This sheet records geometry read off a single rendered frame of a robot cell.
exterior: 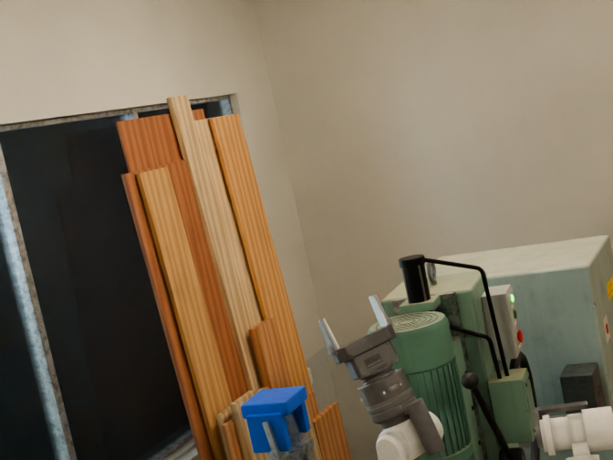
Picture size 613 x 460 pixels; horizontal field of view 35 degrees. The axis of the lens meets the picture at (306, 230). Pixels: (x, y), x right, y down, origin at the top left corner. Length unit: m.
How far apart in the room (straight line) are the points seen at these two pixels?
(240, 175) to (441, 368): 2.14
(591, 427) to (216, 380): 2.23
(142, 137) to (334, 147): 1.26
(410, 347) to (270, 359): 1.88
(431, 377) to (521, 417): 0.33
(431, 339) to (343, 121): 2.63
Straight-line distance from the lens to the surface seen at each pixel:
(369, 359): 1.72
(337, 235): 4.65
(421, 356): 2.02
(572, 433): 1.58
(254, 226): 4.04
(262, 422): 2.98
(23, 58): 3.28
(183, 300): 3.51
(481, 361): 2.28
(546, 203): 4.32
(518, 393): 2.27
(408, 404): 1.72
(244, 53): 4.52
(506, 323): 2.33
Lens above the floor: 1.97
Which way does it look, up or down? 6 degrees down
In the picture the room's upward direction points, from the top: 12 degrees counter-clockwise
